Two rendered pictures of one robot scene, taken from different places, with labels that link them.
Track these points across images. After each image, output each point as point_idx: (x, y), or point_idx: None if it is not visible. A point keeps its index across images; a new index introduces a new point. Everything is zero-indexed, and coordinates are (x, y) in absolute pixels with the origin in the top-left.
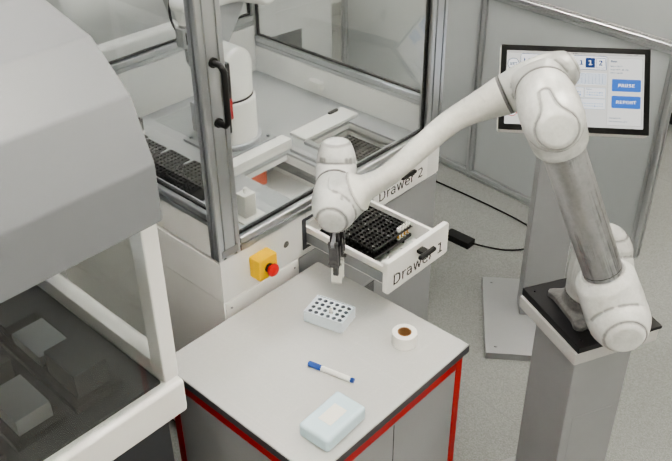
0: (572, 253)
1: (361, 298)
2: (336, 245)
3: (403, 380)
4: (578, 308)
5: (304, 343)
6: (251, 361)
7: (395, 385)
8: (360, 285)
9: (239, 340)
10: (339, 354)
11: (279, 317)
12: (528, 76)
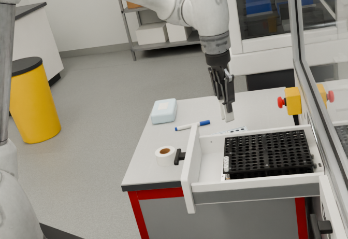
0: (25, 194)
1: None
2: (207, 68)
3: (147, 145)
4: None
5: (227, 128)
6: (242, 108)
7: (150, 142)
8: None
9: (265, 110)
10: (200, 135)
11: (264, 128)
12: None
